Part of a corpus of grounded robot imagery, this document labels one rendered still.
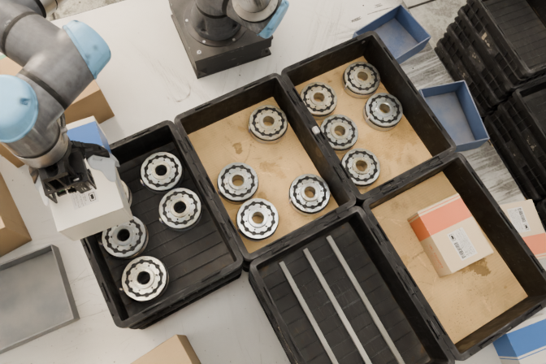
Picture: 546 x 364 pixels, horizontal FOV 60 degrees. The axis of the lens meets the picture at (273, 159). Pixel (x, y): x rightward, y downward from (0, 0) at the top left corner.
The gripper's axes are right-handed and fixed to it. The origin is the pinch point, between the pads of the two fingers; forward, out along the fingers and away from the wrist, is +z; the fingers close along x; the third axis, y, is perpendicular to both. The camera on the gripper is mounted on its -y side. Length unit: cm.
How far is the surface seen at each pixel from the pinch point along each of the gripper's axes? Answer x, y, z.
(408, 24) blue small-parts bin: 104, -28, 38
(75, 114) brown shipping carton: -2.5, -30.3, 30.3
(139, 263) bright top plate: 2.0, 15.2, 24.4
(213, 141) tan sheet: 29.0, -8.5, 27.8
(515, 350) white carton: 78, 68, 31
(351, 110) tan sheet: 68, -3, 28
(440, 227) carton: 71, 35, 20
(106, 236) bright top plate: -3.1, 6.1, 24.8
